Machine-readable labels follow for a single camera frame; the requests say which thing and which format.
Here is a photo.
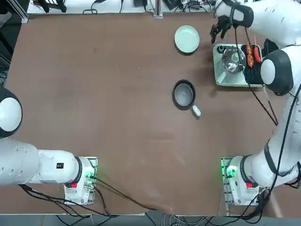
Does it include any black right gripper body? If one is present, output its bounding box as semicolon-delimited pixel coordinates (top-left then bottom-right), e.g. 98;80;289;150
215;16;233;30

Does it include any mint green multifunctional cooking machine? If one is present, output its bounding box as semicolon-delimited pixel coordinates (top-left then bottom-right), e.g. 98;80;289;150
213;39;280;88

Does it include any mint green round plate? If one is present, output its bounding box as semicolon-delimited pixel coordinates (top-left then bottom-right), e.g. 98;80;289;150
174;25;200;54

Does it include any two-piece orange sausage skewer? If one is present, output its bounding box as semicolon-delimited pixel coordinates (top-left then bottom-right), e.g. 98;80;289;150
245;35;254;69

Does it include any red sausage skewer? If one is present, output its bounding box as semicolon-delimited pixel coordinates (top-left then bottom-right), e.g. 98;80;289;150
253;32;262;64

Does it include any glass-lidded pot with mint handle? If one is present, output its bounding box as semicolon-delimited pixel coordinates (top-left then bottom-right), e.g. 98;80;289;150
216;46;247;85

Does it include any aluminium profile rail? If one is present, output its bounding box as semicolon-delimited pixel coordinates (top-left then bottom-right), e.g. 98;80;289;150
152;0;164;18

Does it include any black frying pan mint handle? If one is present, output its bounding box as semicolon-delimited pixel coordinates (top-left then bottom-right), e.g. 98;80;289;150
172;79;202;117

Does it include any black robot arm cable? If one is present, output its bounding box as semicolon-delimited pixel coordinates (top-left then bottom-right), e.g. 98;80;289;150
234;22;279;127

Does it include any black base cable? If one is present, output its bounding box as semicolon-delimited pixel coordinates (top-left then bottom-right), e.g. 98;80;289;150
93;176;158;211

